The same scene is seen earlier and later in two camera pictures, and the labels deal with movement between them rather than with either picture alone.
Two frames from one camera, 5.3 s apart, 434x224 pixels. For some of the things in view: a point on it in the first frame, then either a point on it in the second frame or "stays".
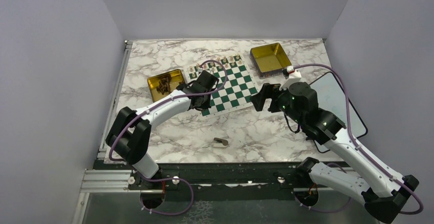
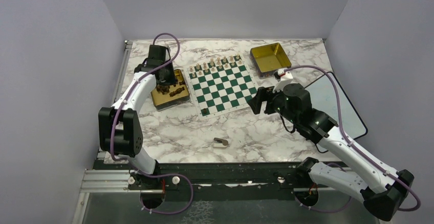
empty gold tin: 268,61 stays
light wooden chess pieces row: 219,63 stays
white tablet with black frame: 331,97 stays
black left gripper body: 206,103 -> 169,76
